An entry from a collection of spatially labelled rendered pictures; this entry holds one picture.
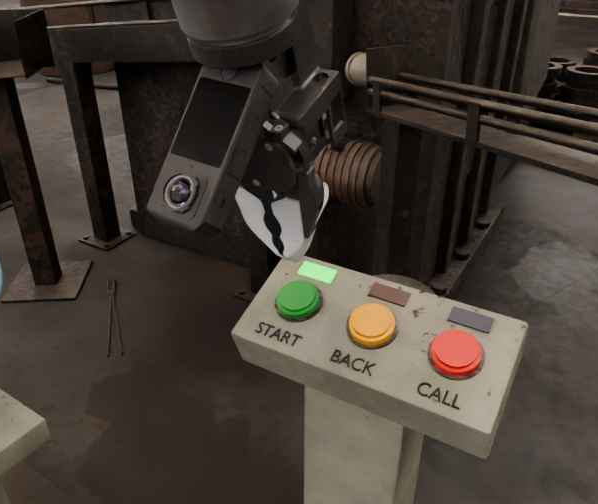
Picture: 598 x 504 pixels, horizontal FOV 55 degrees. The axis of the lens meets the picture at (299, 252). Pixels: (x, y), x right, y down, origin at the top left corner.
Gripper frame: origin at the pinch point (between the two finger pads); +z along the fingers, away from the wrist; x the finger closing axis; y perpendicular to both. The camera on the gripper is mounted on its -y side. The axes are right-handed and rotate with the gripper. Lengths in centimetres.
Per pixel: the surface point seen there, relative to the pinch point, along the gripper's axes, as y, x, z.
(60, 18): 197, 302, 104
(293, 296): -0.3, 0.2, 5.5
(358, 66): 58, 22, 19
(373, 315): 0.5, -7.5, 5.5
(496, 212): 115, 8, 105
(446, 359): -1.3, -14.6, 5.5
